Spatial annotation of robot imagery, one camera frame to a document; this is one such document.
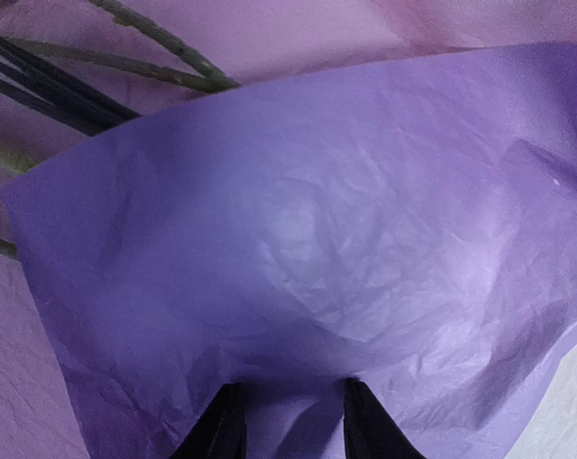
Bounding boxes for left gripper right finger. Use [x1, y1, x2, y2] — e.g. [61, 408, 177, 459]
[344, 378, 425, 459]

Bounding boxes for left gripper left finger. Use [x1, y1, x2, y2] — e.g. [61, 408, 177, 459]
[171, 383, 248, 459]

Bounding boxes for purple wrapping paper sheet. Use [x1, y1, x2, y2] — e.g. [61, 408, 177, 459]
[0, 0, 577, 459]

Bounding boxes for yellow fake flower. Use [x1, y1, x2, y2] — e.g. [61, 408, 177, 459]
[0, 146, 39, 175]

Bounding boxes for pink fake rose stems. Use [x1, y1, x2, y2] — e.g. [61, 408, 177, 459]
[0, 0, 244, 262]

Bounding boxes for blue fake flower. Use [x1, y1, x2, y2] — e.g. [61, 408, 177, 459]
[0, 36, 140, 137]

